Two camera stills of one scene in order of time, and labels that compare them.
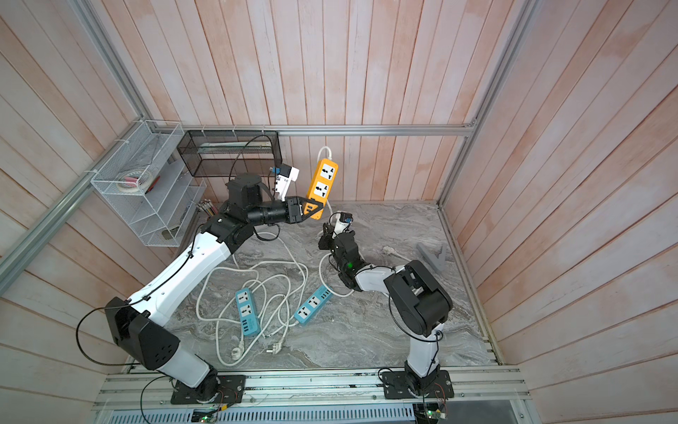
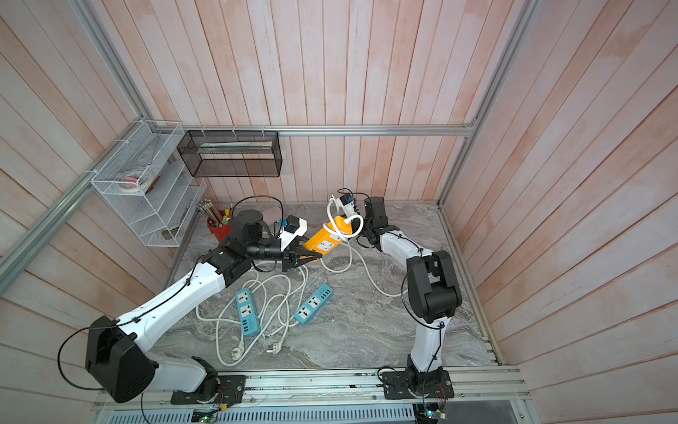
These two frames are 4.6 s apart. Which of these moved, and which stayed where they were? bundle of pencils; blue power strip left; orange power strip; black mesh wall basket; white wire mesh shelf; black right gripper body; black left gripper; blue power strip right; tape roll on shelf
Moved: black left gripper; black right gripper body; orange power strip
Stayed: white wire mesh shelf; blue power strip left; black mesh wall basket; bundle of pencils; tape roll on shelf; blue power strip right
